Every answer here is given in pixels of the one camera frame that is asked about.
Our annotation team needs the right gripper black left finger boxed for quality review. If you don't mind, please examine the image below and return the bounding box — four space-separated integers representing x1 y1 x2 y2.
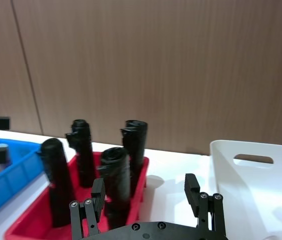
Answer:
68 177 106 240

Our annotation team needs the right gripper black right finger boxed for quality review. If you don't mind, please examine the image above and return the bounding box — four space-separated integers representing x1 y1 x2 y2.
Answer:
184 173 227 235

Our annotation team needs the black rolled bag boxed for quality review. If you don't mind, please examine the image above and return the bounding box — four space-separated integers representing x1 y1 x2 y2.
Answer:
65 119 98 189
120 119 149 198
98 147 132 230
40 138 78 228

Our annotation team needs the blue plastic bin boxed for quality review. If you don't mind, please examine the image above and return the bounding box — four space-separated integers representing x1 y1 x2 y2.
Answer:
0 138 68 223

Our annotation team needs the red plastic bin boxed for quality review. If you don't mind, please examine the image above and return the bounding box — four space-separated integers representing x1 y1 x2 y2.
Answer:
4 152 150 240

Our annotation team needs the white plastic basket with handle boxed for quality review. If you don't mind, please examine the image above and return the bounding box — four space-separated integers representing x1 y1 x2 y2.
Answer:
209 139 282 240

